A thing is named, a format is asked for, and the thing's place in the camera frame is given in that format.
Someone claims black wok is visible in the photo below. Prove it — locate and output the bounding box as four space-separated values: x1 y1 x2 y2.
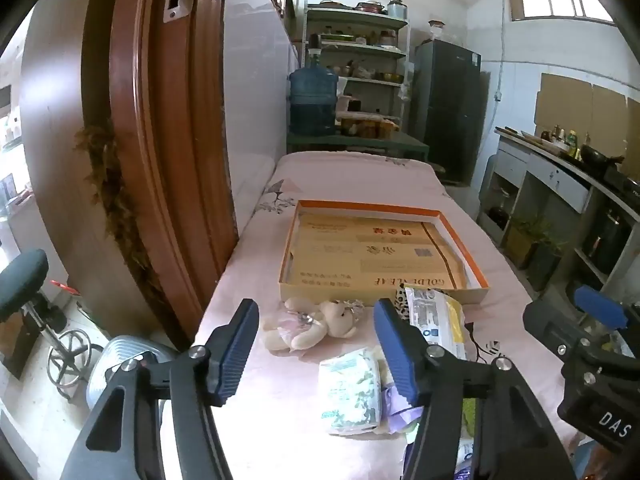
580 144 626 166

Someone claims yellow and white packet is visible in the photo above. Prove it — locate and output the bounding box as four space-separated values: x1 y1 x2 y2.
404 284 468 361

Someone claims green table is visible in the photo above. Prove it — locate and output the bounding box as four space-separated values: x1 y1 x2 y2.
286 130 431 163

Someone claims dark refrigerator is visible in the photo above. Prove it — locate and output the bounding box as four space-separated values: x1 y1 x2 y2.
410 40 491 186

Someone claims brown wooden door frame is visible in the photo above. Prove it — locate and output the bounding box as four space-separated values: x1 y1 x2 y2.
82 0 241 356

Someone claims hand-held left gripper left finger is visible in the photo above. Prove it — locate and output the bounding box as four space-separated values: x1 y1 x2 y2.
60 298 261 480

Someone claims grey kitchen counter cabinet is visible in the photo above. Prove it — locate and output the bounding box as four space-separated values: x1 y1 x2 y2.
477 127 640 301

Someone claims green metal shelf rack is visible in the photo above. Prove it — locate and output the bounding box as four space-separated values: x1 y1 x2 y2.
302 2 411 141

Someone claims orange-rimmed cardboard box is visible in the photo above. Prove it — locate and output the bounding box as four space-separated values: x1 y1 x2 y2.
277 200 490 307

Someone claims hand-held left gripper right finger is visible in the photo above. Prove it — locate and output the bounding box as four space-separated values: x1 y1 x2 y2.
372 298 571 480

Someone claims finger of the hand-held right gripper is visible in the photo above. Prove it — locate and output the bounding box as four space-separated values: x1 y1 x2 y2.
522 300 603 377
574 285 629 329

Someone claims green stool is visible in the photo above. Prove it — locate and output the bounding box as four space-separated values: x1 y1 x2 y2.
0 249 91 401

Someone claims grey electric fan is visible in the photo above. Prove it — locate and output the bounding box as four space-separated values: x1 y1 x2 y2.
85 335 176 411

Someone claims white floral tissue pack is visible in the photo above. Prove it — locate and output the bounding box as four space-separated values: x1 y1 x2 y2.
319 347 383 436

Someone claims cream teddy bear plush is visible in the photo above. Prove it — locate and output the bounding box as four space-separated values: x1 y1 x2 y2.
262 297 366 353

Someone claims leopard print cloth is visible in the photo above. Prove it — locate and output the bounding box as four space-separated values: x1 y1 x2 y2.
395 285 416 326

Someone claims potted green plant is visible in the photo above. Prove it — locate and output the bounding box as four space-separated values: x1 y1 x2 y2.
529 240 567 292
505 215 551 267

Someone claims purple packet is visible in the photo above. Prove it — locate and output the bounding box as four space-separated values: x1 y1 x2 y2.
380 375 426 433

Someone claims blue water jug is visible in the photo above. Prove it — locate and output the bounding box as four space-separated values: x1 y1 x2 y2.
288 49 340 137

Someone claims cardboard wall sheet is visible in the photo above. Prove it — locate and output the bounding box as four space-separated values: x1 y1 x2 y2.
535 72 628 136

